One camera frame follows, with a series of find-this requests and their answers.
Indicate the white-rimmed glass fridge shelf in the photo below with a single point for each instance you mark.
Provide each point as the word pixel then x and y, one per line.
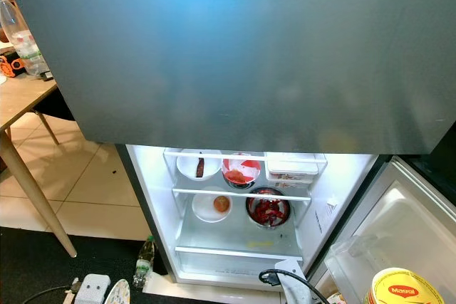
pixel 189 190
pixel 228 253

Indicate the grey fridge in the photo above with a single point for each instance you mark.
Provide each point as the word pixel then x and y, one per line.
pixel 228 55

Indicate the beige fridge base board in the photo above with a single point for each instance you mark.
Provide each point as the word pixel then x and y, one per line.
pixel 221 293

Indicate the grey fridge lower door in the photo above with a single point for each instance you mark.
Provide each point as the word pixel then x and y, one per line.
pixel 399 226

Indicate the light wooden dining table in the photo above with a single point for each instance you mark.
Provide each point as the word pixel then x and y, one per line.
pixel 21 97

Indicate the orange black device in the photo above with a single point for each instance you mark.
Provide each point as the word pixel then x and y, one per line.
pixel 11 65

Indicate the black smartphone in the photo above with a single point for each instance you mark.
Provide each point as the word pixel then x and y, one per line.
pixel 46 75

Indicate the large clear water bottle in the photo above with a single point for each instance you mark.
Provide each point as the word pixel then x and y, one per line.
pixel 28 51

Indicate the dark floor mat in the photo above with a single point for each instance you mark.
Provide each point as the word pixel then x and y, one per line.
pixel 35 268

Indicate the white floor tape strip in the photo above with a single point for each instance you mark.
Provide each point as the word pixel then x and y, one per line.
pixel 73 291

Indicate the white bowl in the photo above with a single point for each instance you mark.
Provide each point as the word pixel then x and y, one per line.
pixel 187 166

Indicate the small green-cap water bottle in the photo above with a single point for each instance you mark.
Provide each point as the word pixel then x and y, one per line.
pixel 144 265

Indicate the brown food piece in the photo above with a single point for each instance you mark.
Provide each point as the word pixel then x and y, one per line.
pixel 200 168

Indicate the small white plate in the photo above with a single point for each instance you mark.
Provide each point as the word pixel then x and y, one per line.
pixel 201 213

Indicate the orange red tomato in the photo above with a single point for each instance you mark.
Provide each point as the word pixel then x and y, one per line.
pixel 221 204

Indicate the bowl of red food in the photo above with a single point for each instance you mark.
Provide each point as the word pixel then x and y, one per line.
pixel 239 176

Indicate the metal bowl of red chillies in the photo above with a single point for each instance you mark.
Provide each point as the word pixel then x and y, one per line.
pixel 267 211

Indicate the white rectangular food container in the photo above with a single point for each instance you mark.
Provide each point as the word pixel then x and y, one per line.
pixel 292 169

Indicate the yellow red Maggi can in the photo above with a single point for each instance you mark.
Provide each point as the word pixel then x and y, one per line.
pixel 402 291

